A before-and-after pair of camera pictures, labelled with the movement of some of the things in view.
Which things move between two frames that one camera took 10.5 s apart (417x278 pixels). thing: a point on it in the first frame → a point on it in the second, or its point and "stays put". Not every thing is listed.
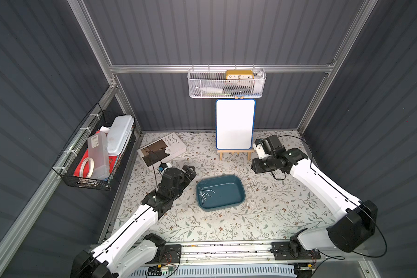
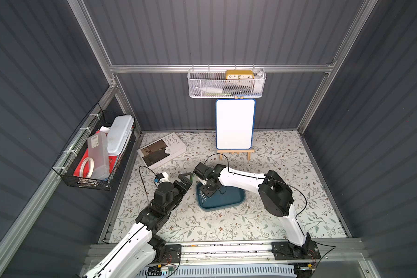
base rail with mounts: (249, 252) stays put
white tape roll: (91, 168) stays put
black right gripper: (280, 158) → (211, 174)
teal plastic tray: (219, 193) stays put
